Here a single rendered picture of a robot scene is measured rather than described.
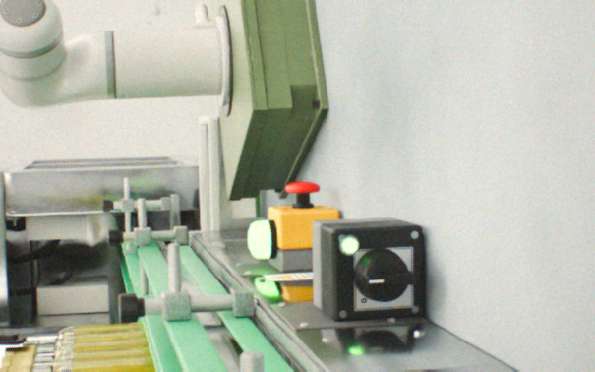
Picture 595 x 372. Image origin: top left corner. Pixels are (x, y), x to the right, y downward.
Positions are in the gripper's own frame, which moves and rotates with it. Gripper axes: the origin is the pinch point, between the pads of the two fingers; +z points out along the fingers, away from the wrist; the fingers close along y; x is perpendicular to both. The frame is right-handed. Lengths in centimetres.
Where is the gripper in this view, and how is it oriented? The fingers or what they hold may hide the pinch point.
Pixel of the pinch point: (12, 359)
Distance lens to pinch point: 143.8
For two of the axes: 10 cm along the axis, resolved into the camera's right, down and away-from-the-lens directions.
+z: 10.0, -0.1, -0.8
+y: -0.2, -10.0, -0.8
